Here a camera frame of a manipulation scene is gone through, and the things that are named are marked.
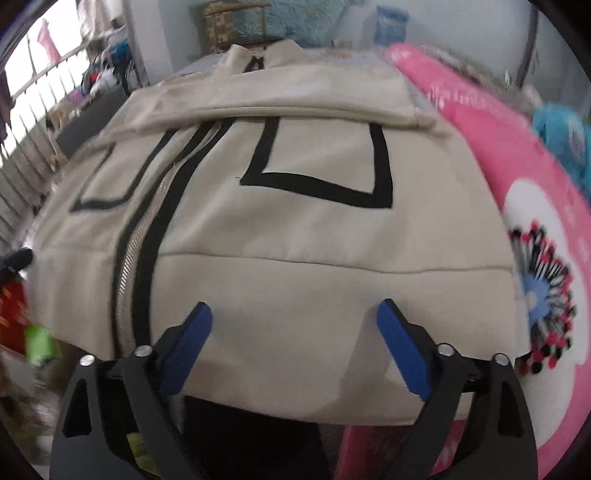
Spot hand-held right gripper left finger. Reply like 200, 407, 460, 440
50, 302, 214, 480

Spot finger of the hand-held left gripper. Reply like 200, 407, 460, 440
0, 248, 34, 283

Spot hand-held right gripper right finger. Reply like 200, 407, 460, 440
376, 299, 539, 480

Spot cream zip jacket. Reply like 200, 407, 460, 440
25, 39, 532, 425

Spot pile of colourful clothes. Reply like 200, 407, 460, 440
81, 41, 136, 94

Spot red gift bag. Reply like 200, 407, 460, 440
0, 281, 29, 357

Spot green paper bag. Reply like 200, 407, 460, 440
25, 323, 62, 366

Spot grey cabinet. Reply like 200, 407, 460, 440
55, 90, 136, 161

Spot pink floral blanket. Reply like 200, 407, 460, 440
339, 44, 591, 480

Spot pink hanging garment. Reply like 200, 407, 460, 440
37, 21, 64, 64

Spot floral plaid tablecloth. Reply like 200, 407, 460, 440
175, 48, 439, 121

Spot blue patterned cloth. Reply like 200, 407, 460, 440
531, 104, 591, 200

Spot grey patterned pillow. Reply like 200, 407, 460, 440
438, 51, 542, 112

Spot wooden chair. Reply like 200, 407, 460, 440
203, 2, 273, 48

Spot blue water bottle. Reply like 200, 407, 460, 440
376, 6, 411, 47

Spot door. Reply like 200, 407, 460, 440
517, 0, 591, 95

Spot teal floral wall cloth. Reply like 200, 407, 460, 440
272, 0, 352, 48

